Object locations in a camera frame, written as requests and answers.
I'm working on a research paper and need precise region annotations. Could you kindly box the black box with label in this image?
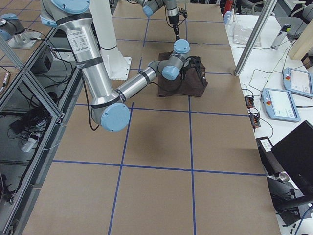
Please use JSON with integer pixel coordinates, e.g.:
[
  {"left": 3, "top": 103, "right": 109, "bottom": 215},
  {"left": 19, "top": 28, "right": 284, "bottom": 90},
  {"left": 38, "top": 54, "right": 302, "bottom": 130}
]
[{"left": 256, "top": 137, "right": 284, "bottom": 176}]

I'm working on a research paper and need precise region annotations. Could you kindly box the lower teach pendant tablet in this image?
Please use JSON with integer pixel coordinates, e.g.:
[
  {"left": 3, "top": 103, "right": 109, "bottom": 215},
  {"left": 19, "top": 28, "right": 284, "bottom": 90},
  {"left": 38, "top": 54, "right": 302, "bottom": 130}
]
[{"left": 262, "top": 88, "right": 301, "bottom": 122}]

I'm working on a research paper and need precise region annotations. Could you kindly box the red cylinder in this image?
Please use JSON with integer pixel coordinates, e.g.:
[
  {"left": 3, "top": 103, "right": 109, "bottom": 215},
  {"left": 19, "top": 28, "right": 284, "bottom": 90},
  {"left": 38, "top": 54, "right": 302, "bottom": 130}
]
[{"left": 225, "top": 0, "right": 233, "bottom": 11}]

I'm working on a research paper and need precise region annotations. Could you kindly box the orange black connector board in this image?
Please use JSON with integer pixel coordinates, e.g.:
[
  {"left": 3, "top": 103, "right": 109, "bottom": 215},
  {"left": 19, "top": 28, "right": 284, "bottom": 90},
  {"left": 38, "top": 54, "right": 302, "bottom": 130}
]
[{"left": 244, "top": 95, "right": 261, "bottom": 130}]

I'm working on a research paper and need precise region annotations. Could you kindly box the clear plastic bag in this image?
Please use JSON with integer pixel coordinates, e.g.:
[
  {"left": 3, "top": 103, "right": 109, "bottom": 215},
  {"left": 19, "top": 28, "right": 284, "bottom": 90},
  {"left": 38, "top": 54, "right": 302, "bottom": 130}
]
[{"left": 231, "top": 23, "right": 254, "bottom": 45}]

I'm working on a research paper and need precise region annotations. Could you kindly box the teach pendant tablet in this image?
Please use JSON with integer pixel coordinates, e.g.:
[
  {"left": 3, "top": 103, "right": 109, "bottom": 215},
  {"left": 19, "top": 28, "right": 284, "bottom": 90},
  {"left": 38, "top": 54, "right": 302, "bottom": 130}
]
[
  {"left": 283, "top": 68, "right": 313, "bottom": 98},
  {"left": 262, "top": 88, "right": 301, "bottom": 122}
]

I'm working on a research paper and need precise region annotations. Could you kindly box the brown t-shirt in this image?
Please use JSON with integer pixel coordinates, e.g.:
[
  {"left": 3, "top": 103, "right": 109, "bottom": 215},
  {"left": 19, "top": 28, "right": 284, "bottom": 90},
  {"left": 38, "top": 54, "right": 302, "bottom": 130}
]
[{"left": 157, "top": 62, "right": 208, "bottom": 97}]

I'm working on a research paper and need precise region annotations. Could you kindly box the aluminium frame rack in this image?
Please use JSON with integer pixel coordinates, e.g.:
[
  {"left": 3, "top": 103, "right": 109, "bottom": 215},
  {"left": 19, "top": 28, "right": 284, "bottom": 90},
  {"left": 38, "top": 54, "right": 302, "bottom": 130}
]
[{"left": 0, "top": 14, "right": 101, "bottom": 235}]

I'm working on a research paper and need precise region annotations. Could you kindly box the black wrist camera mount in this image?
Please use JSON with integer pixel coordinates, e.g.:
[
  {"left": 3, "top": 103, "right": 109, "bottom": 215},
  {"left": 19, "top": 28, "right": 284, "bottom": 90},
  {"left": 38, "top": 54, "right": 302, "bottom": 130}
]
[
  {"left": 190, "top": 56, "right": 201, "bottom": 69},
  {"left": 178, "top": 8, "right": 188, "bottom": 19}
]

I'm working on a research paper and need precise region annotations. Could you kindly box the silver metal cup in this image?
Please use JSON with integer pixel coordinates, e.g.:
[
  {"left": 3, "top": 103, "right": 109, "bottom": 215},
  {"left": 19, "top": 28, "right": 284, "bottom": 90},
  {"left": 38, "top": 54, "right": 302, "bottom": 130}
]
[{"left": 274, "top": 172, "right": 290, "bottom": 183}]

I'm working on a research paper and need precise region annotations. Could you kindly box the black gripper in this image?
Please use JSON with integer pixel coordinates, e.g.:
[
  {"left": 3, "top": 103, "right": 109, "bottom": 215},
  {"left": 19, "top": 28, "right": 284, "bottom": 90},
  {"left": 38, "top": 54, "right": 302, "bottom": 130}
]
[
  {"left": 183, "top": 57, "right": 196, "bottom": 73},
  {"left": 169, "top": 15, "right": 180, "bottom": 41}
]

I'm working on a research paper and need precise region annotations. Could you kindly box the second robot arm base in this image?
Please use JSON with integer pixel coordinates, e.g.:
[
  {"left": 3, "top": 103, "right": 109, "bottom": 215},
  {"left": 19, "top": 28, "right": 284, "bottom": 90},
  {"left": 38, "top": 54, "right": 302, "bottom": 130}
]
[{"left": 0, "top": 13, "right": 41, "bottom": 49}]

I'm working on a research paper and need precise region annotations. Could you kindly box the aluminium frame post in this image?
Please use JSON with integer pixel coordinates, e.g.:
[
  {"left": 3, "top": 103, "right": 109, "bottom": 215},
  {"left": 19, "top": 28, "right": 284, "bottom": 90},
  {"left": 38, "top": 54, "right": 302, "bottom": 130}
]
[{"left": 234, "top": 0, "right": 277, "bottom": 76}]

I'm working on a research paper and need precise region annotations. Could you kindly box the black monitor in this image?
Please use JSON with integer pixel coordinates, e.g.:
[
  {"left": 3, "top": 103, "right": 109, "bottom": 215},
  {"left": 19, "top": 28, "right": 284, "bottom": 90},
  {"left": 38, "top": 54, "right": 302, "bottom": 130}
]
[{"left": 272, "top": 121, "right": 313, "bottom": 195}]

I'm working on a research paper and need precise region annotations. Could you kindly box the white power strip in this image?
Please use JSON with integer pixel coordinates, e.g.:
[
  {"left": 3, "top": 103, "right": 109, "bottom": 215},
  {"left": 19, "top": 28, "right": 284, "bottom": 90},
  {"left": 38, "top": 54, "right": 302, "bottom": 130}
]
[{"left": 21, "top": 137, "right": 37, "bottom": 152}]

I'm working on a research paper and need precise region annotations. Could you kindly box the white pedestal column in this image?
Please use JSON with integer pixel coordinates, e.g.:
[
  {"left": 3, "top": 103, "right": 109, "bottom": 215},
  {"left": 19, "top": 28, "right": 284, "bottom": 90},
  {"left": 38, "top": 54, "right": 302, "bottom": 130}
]
[{"left": 89, "top": 0, "right": 132, "bottom": 80}]

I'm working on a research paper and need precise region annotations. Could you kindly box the upper teach pendant tablet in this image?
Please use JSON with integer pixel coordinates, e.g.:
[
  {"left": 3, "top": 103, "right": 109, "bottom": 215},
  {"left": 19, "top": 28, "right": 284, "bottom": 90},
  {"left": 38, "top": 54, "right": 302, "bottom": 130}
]
[{"left": 283, "top": 68, "right": 313, "bottom": 98}]

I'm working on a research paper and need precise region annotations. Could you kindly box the wooden beam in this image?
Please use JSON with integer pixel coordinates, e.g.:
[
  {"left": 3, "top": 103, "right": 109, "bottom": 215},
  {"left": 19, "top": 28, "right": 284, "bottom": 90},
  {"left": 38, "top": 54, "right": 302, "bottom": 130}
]
[{"left": 289, "top": 20, "right": 313, "bottom": 60}]

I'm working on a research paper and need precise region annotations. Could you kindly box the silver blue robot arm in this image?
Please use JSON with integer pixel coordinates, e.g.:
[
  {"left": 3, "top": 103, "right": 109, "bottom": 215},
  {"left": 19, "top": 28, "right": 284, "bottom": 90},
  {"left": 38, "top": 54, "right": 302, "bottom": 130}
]
[
  {"left": 135, "top": 0, "right": 180, "bottom": 40},
  {"left": 41, "top": 0, "right": 190, "bottom": 132}
]

